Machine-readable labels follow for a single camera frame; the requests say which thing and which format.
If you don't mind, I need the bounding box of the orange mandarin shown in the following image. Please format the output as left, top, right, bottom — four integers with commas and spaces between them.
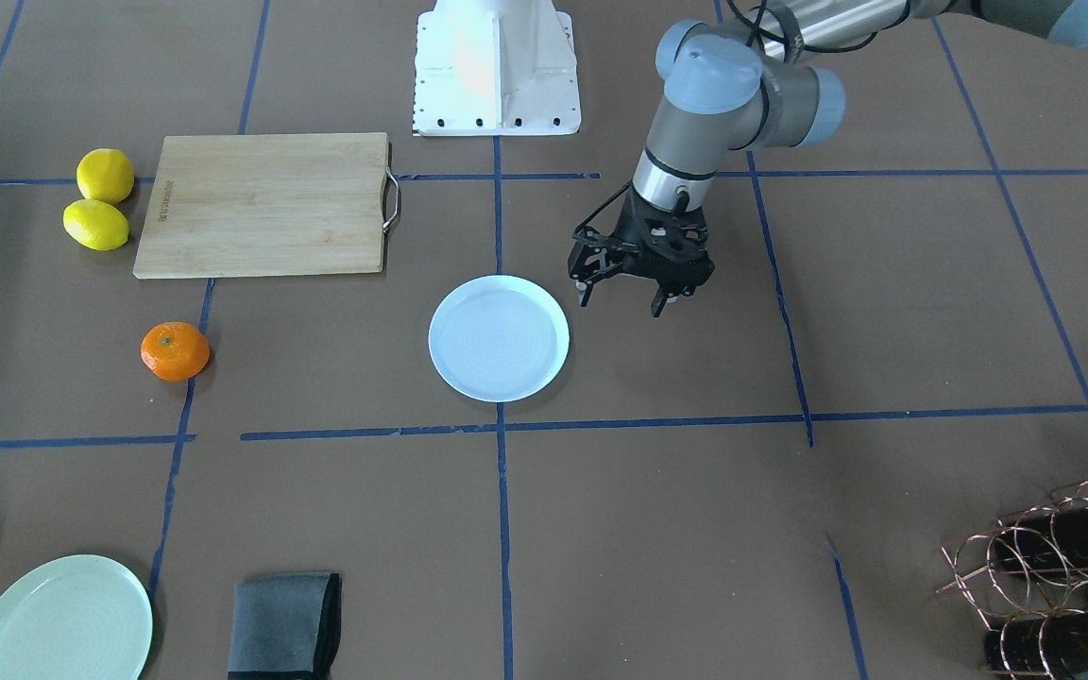
140, 321, 212, 382

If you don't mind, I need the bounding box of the yellow lemon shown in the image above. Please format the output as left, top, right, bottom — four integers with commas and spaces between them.
75, 147, 137, 205
63, 198, 129, 251

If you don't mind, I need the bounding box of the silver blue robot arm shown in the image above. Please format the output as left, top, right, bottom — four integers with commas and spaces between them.
569, 1, 1088, 316

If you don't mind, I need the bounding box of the copper wire bottle rack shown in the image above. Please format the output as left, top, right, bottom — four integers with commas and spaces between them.
940, 481, 1088, 679

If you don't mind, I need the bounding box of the dark wine bottle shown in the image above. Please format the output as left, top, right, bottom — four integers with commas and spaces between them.
982, 611, 1088, 679
992, 507, 1088, 577

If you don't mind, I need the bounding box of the bamboo cutting board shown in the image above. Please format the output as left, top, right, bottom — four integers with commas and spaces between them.
133, 132, 399, 280

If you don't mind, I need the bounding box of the folded grey cloth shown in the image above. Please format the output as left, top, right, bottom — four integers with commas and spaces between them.
226, 571, 344, 679

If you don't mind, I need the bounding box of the light blue plate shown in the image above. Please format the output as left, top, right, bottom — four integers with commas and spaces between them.
426, 275, 570, 403

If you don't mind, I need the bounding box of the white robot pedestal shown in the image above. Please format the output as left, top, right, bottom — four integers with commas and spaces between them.
412, 1, 582, 137

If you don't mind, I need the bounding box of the light green plate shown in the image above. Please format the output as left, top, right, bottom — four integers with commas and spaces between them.
0, 554, 154, 679

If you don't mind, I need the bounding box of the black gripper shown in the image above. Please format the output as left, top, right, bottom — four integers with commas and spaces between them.
569, 184, 714, 318

